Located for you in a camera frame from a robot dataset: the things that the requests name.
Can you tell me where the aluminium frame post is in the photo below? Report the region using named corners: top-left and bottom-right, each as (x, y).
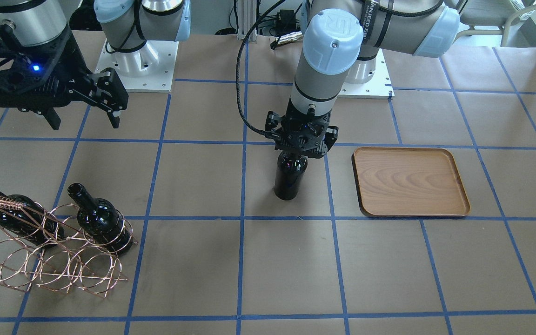
top-left (235, 0), bottom-right (259, 42)

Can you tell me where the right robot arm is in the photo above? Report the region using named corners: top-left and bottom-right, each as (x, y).
top-left (0, 0), bottom-right (128, 130)

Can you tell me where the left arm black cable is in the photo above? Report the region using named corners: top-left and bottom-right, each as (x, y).
top-left (235, 0), bottom-right (287, 138)

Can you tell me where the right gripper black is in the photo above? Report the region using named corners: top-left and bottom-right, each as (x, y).
top-left (0, 33), bottom-right (128, 130)

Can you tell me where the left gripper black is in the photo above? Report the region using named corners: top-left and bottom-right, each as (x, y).
top-left (265, 111), bottom-right (339, 159)

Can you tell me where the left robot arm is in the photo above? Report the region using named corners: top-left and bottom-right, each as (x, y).
top-left (265, 0), bottom-right (460, 159)

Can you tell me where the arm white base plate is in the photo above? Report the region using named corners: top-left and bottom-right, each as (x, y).
top-left (96, 40), bottom-right (179, 93)
top-left (338, 49), bottom-right (395, 99)

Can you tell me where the dark wine bottle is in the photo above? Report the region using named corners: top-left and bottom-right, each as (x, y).
top-left (0, 194), bottom-right (64, 245)
top-left (67, 183), bottom-right (133, 256)
top-left (274, 151), bottom-right (308, 200)

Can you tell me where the wooden tray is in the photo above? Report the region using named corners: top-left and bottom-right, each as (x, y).
top-left (352, 147), bottom-right (471, 218)

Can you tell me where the copper wire bottle basket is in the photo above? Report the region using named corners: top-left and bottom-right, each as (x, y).
top-left (0, 195), bottom-right (128, 298)

